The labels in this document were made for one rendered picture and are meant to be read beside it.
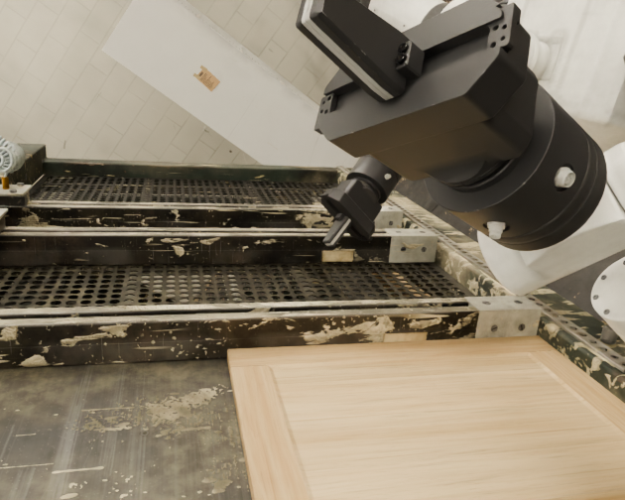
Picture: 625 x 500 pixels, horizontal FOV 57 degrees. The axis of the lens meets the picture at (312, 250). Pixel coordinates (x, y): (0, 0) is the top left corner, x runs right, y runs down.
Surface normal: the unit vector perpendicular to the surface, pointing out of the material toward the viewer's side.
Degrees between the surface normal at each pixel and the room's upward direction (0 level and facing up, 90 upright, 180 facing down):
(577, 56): 23
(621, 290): 7
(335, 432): 57
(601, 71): 46
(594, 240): 106
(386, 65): 100
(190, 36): 90
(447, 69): 16
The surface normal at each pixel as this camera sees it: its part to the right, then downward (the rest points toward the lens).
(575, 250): 0.07, 0.82
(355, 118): -0.73, -0.35
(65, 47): 0.14, 0.44
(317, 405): 0.07, -0.95
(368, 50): 0.65, -0.08
